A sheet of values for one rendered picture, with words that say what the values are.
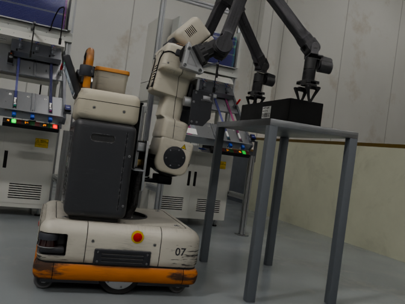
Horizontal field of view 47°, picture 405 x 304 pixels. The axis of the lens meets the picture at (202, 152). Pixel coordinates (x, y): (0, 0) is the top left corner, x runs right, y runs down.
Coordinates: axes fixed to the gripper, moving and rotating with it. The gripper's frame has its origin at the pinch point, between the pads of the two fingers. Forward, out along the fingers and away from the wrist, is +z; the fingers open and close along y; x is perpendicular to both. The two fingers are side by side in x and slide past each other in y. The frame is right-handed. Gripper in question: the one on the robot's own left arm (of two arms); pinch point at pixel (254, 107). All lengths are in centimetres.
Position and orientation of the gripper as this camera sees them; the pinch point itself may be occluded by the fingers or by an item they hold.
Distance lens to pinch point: 268.1
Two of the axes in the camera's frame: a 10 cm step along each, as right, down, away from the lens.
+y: -3.1, -0.5, 9.5
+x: -9.4, -1.6, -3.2
